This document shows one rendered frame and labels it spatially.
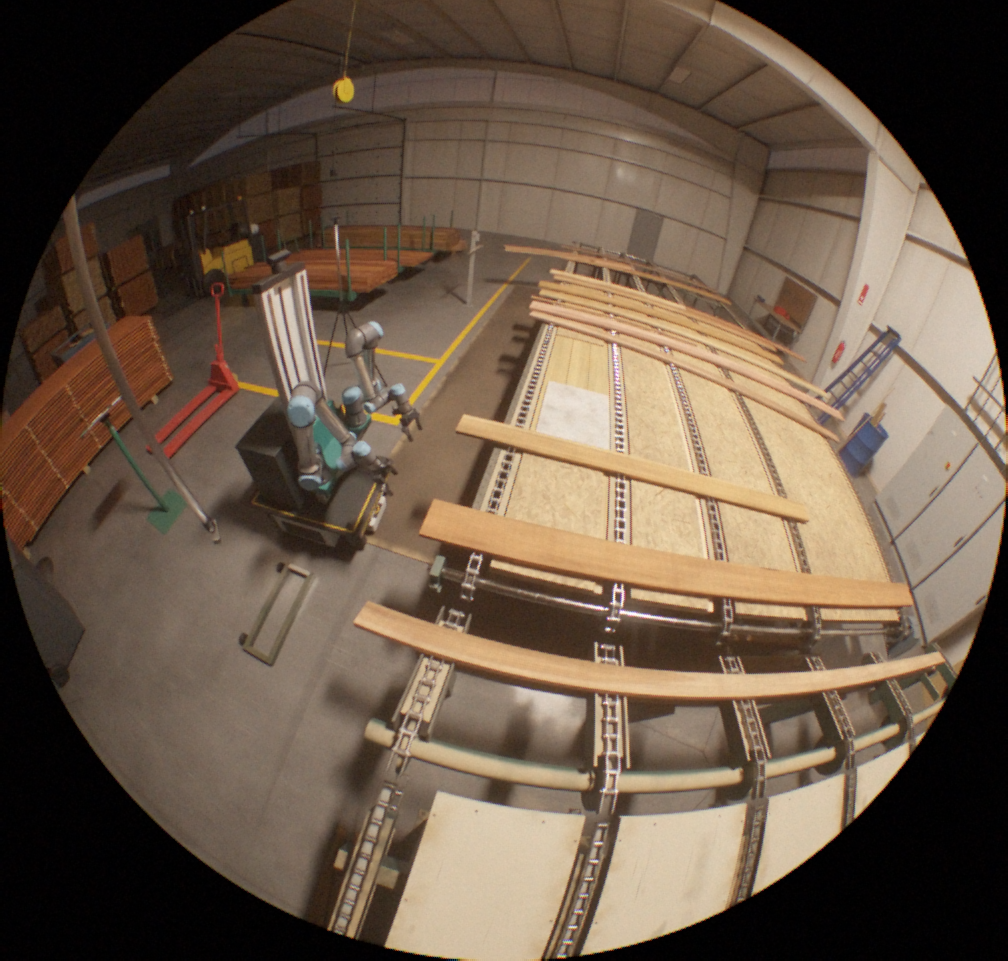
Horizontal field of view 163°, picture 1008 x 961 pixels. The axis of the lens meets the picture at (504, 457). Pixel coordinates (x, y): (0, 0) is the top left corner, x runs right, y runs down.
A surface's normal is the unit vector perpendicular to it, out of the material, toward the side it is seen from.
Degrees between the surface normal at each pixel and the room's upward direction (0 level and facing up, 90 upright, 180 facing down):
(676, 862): 0
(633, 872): 0
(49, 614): 94
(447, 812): 0
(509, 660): 22
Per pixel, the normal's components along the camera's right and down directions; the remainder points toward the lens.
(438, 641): 0.19, -0.90
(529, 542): 0.11, -0.70
